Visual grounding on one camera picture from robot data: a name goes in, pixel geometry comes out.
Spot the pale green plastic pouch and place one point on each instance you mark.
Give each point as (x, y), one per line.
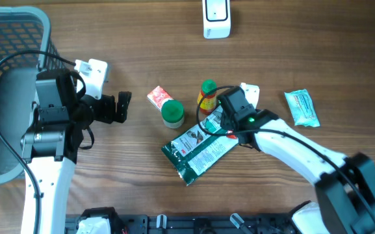
(302, 108)

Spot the black mounting rail base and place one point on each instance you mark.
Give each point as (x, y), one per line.
(258, 223)

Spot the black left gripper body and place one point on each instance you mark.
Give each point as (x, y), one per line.
(91, 109)

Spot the green white sachet packet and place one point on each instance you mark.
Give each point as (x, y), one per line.
(196, 150)

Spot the grey plastic mesh basket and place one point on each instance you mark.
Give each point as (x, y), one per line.
(23, 31)

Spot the red snack stick packet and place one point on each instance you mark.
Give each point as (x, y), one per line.
(230, 135)

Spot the small orange white box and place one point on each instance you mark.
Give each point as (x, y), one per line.
(158, 97)

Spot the green lidded round jar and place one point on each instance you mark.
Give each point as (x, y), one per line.
(173, 114)

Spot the white barcode scanner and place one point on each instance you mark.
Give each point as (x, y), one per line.
(216, 19)

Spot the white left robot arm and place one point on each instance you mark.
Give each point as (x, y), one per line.
(51, 143)

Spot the red yellow green-capped bottle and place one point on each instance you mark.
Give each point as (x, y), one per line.
(207, 99)

